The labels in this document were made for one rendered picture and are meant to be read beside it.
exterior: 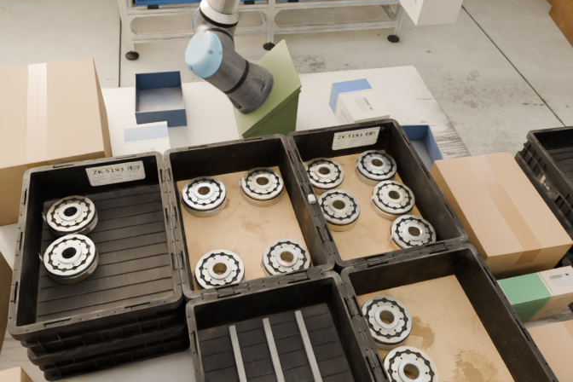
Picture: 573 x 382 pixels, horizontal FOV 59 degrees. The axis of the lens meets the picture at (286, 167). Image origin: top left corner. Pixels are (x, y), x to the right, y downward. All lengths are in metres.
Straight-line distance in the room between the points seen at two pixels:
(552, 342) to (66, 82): 1.32
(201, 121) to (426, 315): 0.91
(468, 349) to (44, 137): 1.07
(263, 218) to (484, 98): 2.18
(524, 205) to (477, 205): 0.12
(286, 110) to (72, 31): 2.27
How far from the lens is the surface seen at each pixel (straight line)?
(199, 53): 1.39
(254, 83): 1.45
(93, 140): 1.32
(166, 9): 3.01
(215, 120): 1.63
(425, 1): 1.48
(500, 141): 2.91
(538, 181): 2.02
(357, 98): 1.61
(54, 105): 1.45
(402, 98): 1.80
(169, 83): 1.75
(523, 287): 1.26
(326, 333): 1.06
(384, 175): 1.29
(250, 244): 1.15
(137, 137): 1.46
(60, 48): 3.37
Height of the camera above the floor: 1.78
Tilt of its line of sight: 47 degrees down
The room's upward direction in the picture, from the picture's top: 5 degrees clockwise
